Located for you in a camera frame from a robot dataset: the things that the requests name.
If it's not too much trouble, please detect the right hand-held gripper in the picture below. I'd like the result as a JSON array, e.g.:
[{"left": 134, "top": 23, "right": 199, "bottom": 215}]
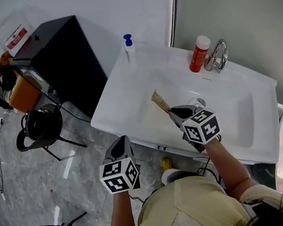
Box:
[{"left": 168, "top": 100, "right": 225, "bottom": 157}]

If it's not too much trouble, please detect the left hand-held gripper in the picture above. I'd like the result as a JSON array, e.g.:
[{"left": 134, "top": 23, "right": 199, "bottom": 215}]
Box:
[{"left": 94, "top": 133, "right": 144, "bottom": 195}]

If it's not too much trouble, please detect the beige toiletry tube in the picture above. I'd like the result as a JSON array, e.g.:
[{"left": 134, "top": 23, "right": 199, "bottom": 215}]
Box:
[{"left": 150, "top": 88, "right": 172, "bottom": 116}]

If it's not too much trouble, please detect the person's right forearm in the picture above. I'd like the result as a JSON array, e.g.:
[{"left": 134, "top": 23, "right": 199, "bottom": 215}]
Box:
[{"left": 203, "top": 135, "right": 258, "bottom": 201}]

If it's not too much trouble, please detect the person's left forearm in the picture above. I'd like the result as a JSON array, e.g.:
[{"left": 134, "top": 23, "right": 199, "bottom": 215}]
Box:
[{"left": 105, "top": 188, "right": 137, "bottom": 226}]

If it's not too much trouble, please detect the chrome sink drain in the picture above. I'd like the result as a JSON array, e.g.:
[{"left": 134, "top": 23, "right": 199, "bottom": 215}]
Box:
[{"left": 187, "top": 96, "right": 207, "bottom": 109}]

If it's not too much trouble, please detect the white sink counter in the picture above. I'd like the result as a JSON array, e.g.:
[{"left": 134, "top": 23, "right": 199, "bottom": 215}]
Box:
[{"left": 80, "top": 25, "right": 283, "bottom": 187}]

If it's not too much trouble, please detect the person's yellow shoe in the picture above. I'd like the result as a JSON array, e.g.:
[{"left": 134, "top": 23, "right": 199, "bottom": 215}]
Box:
[{"left": 160, "top": 156, "right": 174, "bottom": 171}]

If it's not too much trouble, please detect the red bottle white cap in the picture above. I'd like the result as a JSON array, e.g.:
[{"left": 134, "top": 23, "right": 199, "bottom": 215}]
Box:
[{"left": 185, "top": 34, "right": 215, "bottom": 74}]

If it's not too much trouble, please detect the chrome faucet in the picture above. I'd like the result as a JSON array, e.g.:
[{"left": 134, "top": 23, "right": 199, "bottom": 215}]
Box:
[{"left": 200, "top": 38, "right": 232, "bottom": 76}]

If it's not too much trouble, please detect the person's yellow shirt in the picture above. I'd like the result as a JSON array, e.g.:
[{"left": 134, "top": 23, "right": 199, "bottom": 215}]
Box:
[{"left": 125, "top": 162, "right": 283, "bottom": 226}]

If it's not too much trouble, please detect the white bottle blue pump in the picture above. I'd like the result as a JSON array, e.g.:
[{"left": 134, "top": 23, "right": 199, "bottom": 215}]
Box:
[{"left": 122, "top": 32, "right": 139, "bottom": 68}]

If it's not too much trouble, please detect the black cabinet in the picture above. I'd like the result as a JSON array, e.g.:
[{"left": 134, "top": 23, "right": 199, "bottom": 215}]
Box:
[{"left": 5, "top": 12, "right": 113, "bottom": 129}]

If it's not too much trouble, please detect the orange box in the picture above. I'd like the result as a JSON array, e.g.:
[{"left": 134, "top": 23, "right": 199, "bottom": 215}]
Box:
[{"left": 0, "top": 47, "right": 46, "bottom": 118}]

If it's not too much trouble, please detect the clear box red label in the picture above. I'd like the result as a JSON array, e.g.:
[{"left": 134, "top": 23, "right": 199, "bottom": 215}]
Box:
[{"left": 0, "top": 8, "right": 38, "bottom": 59}]

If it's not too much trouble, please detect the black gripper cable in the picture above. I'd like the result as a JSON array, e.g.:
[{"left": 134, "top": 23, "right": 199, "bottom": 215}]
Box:
[{"left": 194, "top": 155, "right": 226, "bottom": 190}]

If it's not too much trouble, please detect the white mirror frame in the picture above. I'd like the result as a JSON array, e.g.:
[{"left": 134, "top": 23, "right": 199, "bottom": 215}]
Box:
[{"left": 162, "top": 0, "right": 188, "bottom": 48}]

